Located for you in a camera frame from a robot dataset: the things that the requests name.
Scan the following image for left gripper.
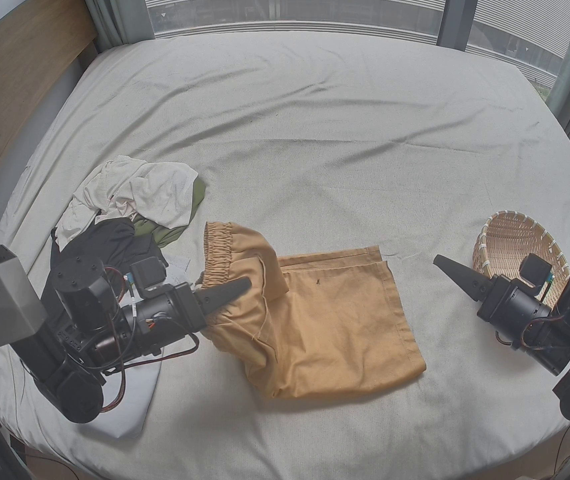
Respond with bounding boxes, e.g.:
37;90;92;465
125;277;253;353

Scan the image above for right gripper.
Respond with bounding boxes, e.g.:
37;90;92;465
433;254;553;351

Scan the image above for tan shorts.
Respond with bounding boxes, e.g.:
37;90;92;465
200;220;427;401

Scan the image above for round woven basket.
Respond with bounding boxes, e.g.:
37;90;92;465
473;210;570;314

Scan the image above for green garment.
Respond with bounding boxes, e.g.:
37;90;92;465
132;178;207;250

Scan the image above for black garment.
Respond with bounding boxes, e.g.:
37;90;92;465
49;217;168;275

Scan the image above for white garment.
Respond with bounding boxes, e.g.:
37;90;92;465
55;154;199;250

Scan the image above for pale blue garment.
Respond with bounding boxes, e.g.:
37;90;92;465
77;254;198;440

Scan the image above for bed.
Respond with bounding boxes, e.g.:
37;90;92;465
0;0;570;480

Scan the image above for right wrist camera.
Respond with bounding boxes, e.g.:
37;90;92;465
520;254;553;290

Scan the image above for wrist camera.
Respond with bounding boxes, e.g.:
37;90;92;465
520;254;553;290
129;258;167;300

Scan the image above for black cable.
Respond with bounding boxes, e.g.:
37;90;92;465
100;332;201;375

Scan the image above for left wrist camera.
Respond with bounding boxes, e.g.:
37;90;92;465
129;258;167;300

